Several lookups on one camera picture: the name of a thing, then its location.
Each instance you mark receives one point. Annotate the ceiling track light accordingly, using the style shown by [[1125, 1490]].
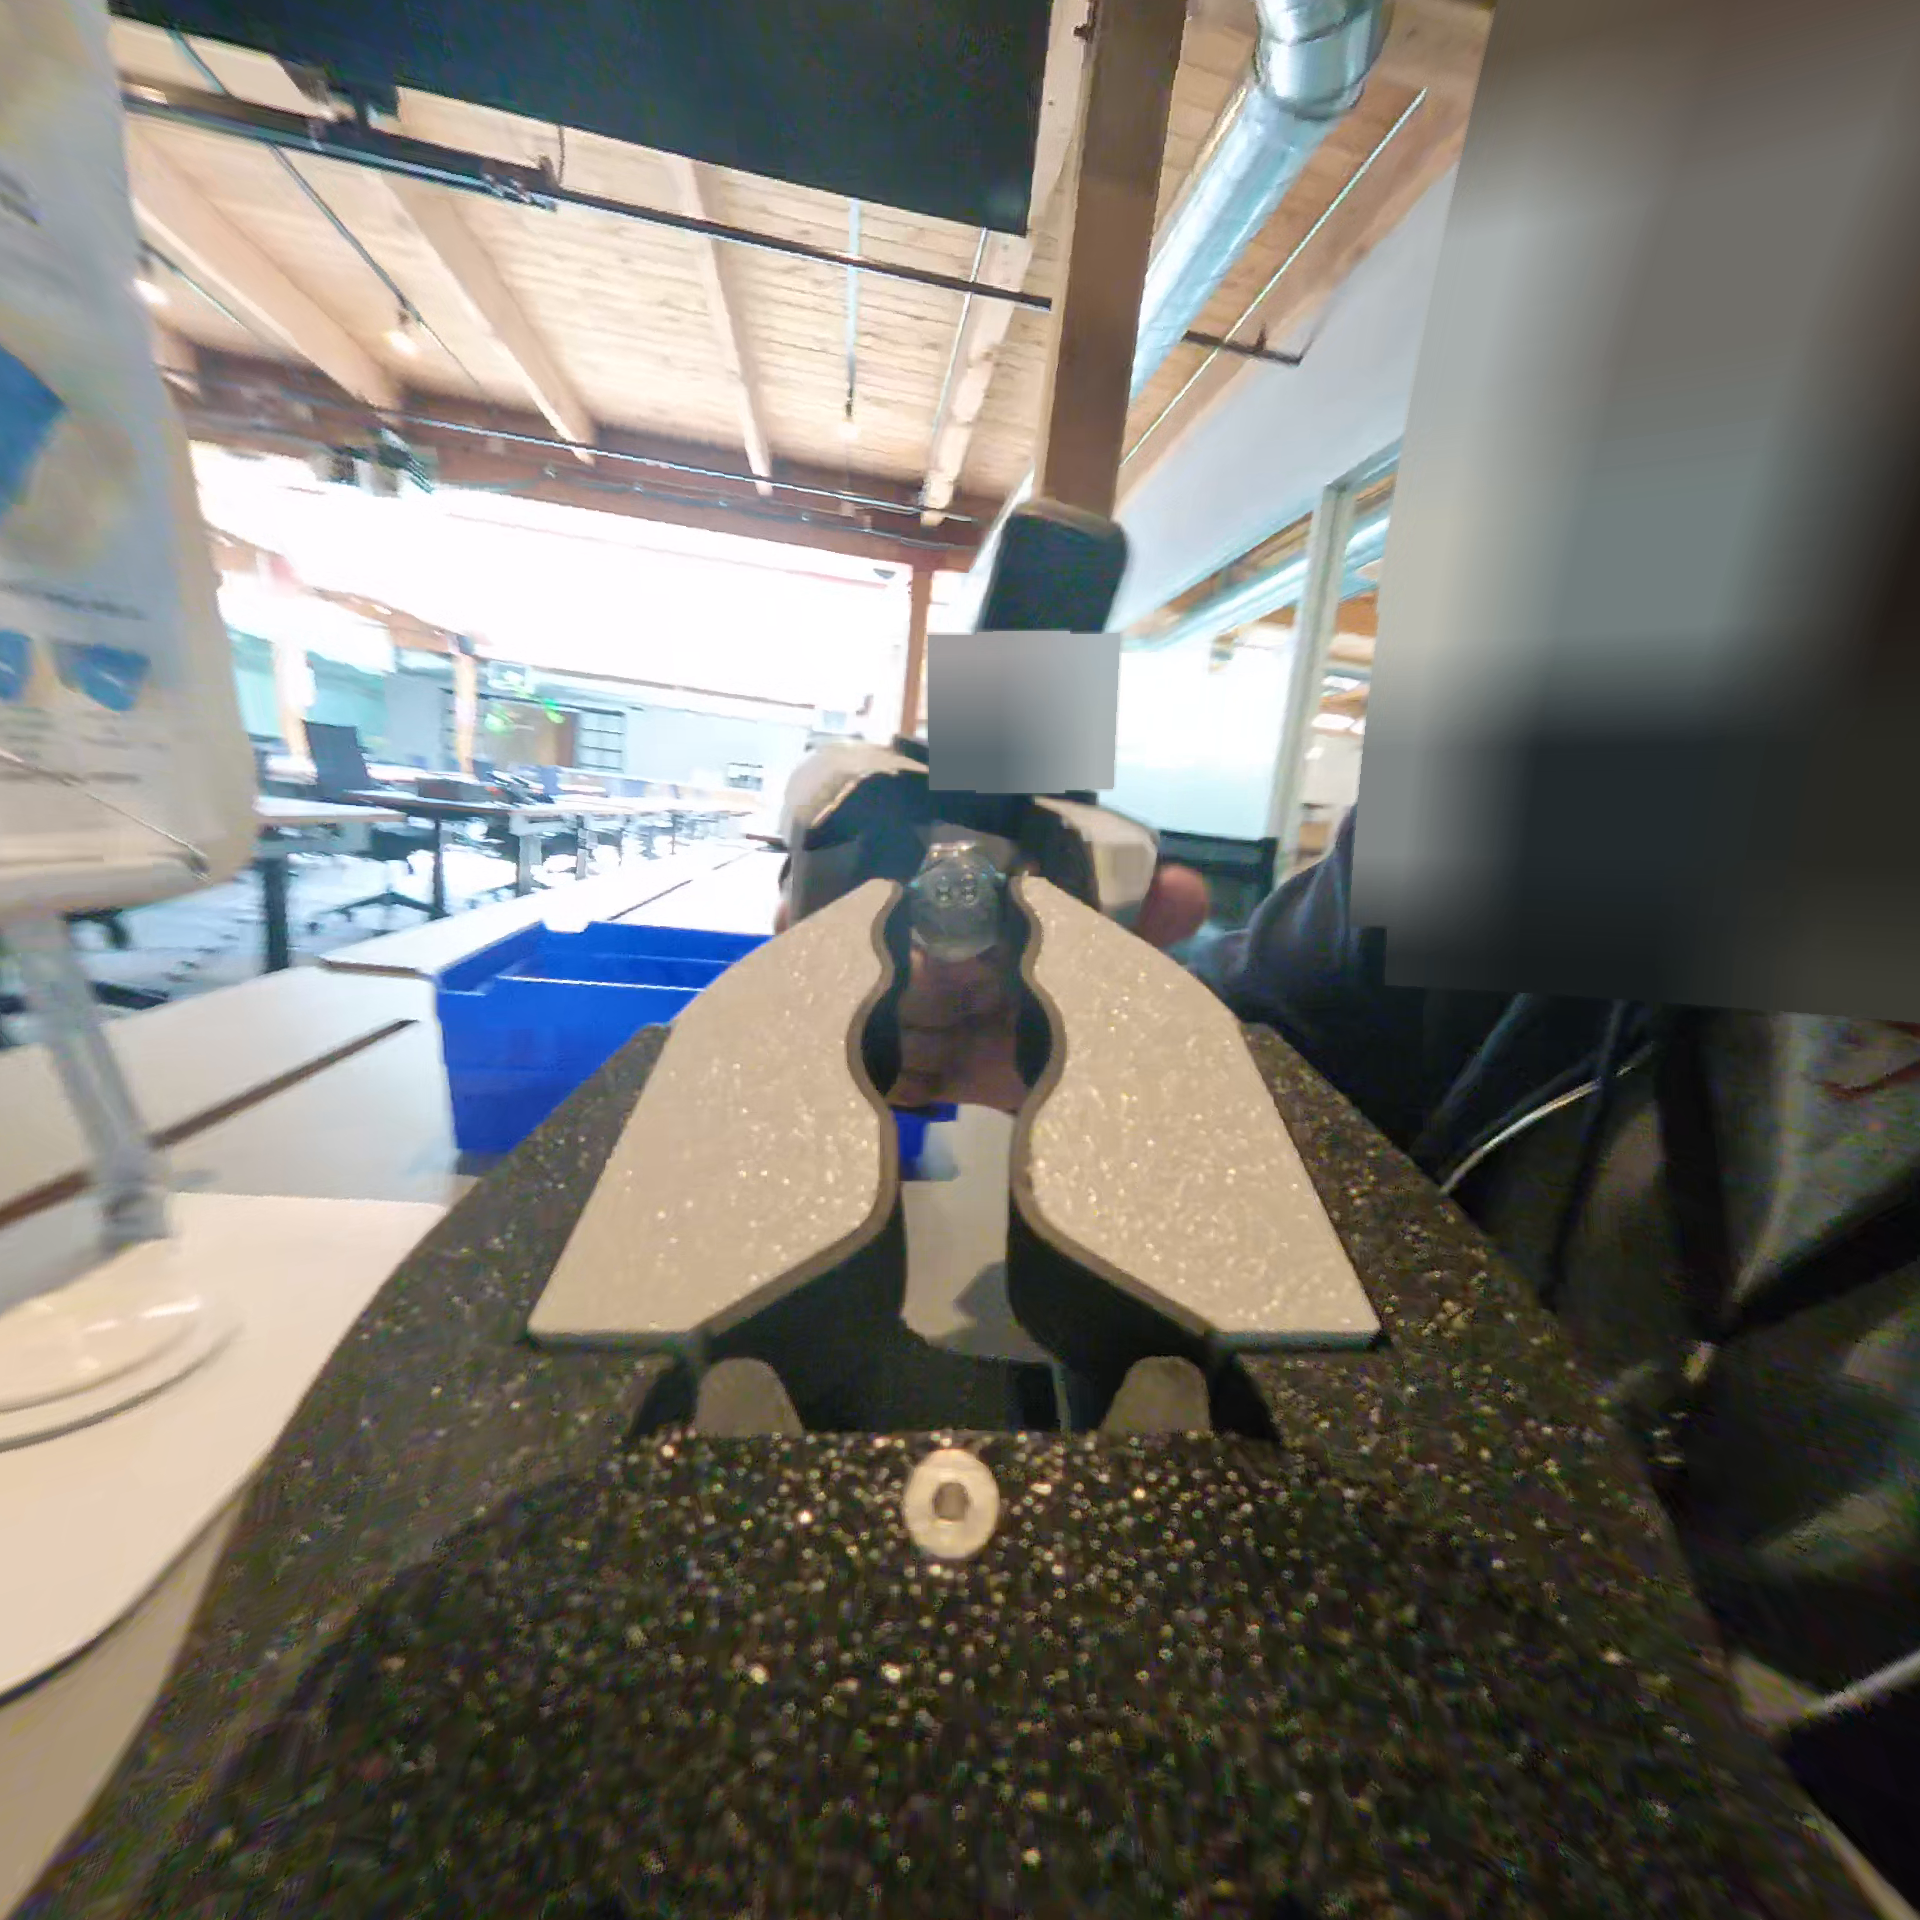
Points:
[[402, 331], [149, 283]]

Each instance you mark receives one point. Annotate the silver bolt with nut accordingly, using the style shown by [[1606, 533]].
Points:
[[957, 855]]

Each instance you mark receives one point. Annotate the person's right hand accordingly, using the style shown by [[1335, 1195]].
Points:
[[961, 1035]]

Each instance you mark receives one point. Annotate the person's dark zip jacket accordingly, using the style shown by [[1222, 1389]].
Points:
[[1724, 1275]]

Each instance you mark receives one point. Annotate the wooden document stand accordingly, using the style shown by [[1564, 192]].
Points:
[[89, 1306]]

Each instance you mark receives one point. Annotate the black office chair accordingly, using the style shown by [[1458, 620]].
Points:
[[346, 763]]

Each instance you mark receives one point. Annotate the black wall screen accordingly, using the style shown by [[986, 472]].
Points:
[[674, 89]]

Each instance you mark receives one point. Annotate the blue plastic bin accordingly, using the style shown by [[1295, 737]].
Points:
[[569, 1019]]

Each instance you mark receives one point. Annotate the ceiling mounted device cluster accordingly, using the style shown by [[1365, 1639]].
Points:
[[378, 457]]

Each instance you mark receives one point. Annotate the steel bolt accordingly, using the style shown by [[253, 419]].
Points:
[[953, 908]]

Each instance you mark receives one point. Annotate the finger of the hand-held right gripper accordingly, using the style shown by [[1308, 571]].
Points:
[[826, 826], [1118, 855]]

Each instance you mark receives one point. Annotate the person's right forearm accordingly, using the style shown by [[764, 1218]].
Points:
[[1289, 945]]

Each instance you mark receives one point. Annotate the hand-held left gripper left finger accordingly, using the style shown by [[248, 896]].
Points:
[[735, 1154]]

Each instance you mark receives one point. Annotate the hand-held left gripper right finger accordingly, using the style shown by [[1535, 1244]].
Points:
[[1185, 1154]]

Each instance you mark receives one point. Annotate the metal air duct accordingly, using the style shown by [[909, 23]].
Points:
[[1244, 195]]

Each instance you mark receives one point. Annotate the printed instruction sheet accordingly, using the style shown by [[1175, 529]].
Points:
[[89, 524]]

